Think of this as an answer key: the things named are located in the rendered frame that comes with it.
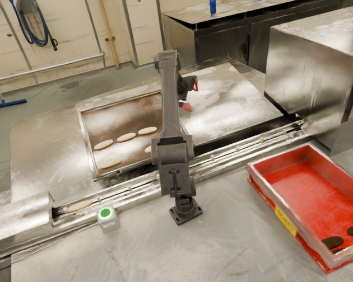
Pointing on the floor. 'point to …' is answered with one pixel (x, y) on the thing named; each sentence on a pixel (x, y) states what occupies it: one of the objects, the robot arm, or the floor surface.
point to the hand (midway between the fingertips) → (193, 100)
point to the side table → (193, 241)
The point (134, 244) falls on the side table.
